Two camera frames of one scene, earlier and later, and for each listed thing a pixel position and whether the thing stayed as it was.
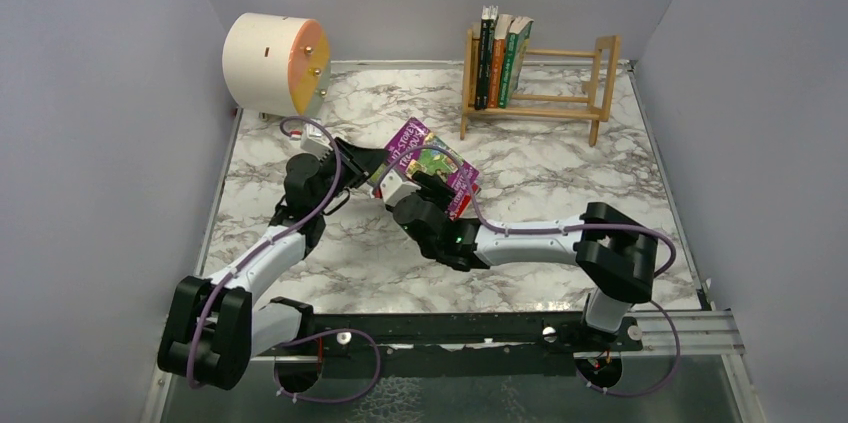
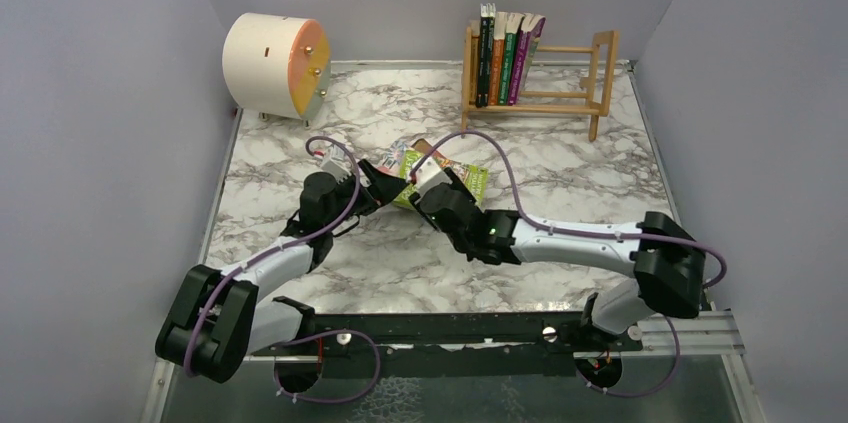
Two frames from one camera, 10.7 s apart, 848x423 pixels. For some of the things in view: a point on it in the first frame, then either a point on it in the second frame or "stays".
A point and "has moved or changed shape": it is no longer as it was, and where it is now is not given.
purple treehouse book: [443, 166] has moved or changed shape
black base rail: [457, 345] stays
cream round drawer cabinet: [276, 64] stays
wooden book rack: [596, 106] stays
